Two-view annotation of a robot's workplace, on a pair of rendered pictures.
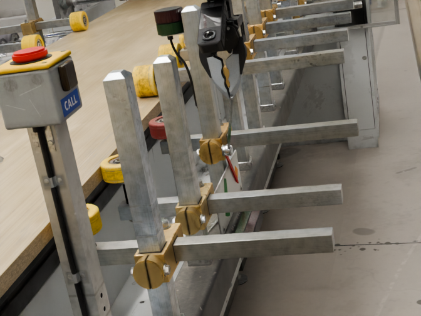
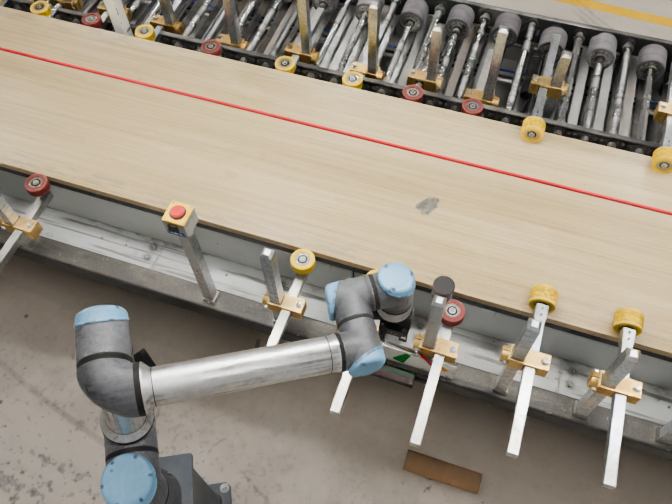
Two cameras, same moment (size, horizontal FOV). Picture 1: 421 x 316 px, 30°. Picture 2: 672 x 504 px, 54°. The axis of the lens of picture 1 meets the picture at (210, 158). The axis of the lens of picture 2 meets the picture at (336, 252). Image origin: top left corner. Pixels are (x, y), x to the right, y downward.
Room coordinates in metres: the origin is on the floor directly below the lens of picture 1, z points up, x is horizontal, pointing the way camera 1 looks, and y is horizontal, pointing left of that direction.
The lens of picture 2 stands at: (1.44, -0.83, 2.73)
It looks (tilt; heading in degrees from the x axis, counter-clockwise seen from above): 59 degrees down; 97
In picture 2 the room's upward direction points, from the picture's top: 3 degrees counter-clockwise
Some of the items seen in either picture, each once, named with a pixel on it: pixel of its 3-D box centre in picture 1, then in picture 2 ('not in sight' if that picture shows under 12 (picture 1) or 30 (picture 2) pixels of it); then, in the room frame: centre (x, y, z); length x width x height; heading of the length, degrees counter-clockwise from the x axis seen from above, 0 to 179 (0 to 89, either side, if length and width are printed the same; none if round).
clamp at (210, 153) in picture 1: (215, 143); (436, 346); (1.64, -0.02, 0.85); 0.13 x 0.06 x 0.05; 165
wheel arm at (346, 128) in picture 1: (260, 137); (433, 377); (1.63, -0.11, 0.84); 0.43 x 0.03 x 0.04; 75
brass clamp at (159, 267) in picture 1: (159, 255); (284, 304); (1.16, 0.11, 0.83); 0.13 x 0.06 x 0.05; 165
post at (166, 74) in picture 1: (187, 181); not in sight; (1.38, 0.05, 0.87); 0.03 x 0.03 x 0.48; 75
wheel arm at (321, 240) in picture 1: (198, 249); (282, 322); (1.16, 0.04, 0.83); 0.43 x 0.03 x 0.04; 75
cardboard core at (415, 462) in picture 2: not in sight; (442, 471); (1.75, -0.20, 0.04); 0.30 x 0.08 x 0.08; 165
